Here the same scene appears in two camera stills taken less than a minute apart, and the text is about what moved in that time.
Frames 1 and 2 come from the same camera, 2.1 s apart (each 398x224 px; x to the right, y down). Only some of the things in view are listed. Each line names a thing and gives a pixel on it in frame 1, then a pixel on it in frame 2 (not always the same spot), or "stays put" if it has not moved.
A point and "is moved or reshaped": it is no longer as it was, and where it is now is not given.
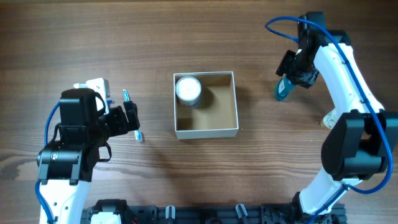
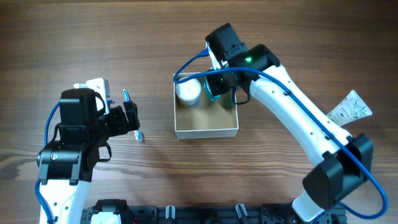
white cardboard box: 216,116 stays put
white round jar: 188,89 stays put
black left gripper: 129,116 stays put
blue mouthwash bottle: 283,87 is moved or reshaped
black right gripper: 292,72 to 216,84
